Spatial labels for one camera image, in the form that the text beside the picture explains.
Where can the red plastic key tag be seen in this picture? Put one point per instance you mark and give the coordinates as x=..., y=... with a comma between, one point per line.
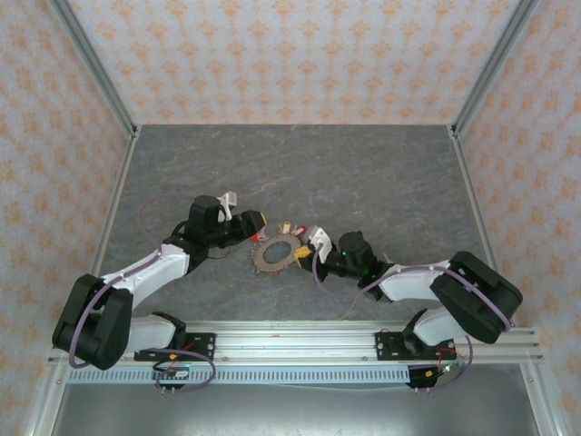
x=298, y=230

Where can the yellow plastic key tag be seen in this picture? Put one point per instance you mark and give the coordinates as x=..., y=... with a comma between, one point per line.
x=285, y=226

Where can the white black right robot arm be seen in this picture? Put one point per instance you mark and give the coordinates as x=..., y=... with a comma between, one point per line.
x=408, y=284

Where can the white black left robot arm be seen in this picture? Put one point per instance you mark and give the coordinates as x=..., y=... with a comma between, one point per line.
x=154, y=268

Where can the small green controller board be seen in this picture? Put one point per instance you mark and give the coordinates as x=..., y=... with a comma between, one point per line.
x=438, y=371
x=172, y=373

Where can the grey metal front panel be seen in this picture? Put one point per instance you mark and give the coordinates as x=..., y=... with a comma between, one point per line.
x=295, y=413

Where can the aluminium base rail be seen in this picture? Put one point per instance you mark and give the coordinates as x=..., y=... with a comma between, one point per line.
x=295, y=340

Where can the aluminium table side rail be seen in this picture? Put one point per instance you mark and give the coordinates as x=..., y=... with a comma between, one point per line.
x=113, y=195
x=476, y=213

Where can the aluminium frame post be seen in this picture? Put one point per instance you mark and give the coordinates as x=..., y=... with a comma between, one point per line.
x=91, y=59
x=495, y=59

